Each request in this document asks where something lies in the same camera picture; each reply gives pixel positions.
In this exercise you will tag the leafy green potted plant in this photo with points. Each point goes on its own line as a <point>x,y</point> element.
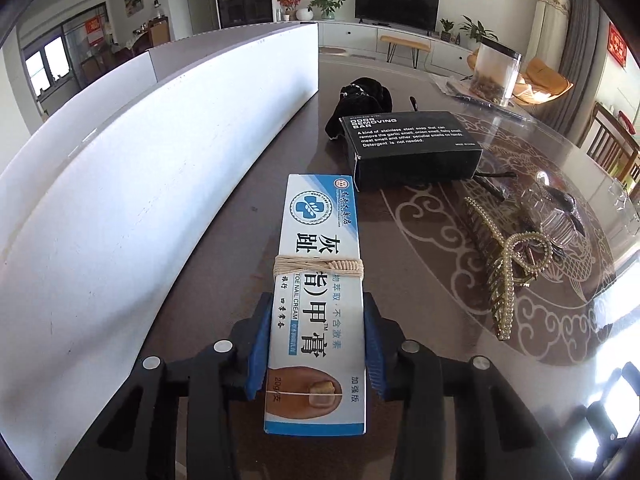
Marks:
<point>327,5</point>

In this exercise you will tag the clear patterned hair claw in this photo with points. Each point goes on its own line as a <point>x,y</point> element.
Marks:
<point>550,210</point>

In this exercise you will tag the white television cabinet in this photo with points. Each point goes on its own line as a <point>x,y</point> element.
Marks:
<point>350,35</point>

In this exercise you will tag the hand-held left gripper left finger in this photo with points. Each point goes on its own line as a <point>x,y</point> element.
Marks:
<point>256,360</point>

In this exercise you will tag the red door poster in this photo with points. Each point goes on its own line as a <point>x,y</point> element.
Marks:
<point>93,31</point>

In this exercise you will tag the black television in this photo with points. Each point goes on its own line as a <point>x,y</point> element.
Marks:
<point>397,5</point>

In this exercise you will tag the black frame eyeglasses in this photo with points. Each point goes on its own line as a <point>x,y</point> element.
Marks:
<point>495,175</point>

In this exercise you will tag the red flower bouquet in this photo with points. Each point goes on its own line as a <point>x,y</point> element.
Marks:
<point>289,2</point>

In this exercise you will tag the large potted plant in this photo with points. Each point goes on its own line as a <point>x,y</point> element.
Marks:
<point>477,30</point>

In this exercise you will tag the wooden slatted chair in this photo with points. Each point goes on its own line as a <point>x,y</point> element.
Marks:
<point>610,145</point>

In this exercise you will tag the window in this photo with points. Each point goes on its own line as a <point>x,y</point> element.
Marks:
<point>45,62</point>

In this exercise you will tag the clear plastic bag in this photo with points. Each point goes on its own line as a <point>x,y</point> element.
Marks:
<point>452,85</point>

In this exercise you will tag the wooden bench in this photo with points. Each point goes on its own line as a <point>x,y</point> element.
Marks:
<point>405,42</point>

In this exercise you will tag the red round object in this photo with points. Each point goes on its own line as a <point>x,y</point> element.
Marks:
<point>627,122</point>

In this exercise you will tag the blue white cream box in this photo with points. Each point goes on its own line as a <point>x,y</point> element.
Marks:
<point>320,260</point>

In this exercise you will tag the black velvet pouch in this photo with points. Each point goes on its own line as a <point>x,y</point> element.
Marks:
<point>362,95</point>

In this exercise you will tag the grey curtain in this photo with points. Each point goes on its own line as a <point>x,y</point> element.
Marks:
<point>580,50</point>

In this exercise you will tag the black cardboard box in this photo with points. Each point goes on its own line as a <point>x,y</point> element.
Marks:
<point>410,160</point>

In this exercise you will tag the pearl gold hair claw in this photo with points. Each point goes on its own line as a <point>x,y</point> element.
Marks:
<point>487,245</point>

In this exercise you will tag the small potted plant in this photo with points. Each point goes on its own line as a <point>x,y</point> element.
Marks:
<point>446,27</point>

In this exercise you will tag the white round vase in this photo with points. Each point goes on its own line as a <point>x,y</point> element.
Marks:
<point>304,14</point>

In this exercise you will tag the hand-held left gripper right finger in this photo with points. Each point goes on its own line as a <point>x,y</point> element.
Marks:
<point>377,360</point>

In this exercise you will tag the clear jar black lid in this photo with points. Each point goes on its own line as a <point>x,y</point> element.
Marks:
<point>495,72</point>

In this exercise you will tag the orange lounge chair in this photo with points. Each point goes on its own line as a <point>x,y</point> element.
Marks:
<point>473,62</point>
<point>545,80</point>

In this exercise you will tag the red wall decoration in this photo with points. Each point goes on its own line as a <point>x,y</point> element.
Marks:
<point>617,45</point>

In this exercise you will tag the clear glassware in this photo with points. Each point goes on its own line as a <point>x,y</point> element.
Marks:
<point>622,200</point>

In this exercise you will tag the cream covered air conditioner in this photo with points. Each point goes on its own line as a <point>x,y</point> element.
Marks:
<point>547,20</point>

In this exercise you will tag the brown patterned desktop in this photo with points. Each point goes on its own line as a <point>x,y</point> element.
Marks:
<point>430,260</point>

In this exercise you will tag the white divider board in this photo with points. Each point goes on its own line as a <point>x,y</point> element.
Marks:
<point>125,185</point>

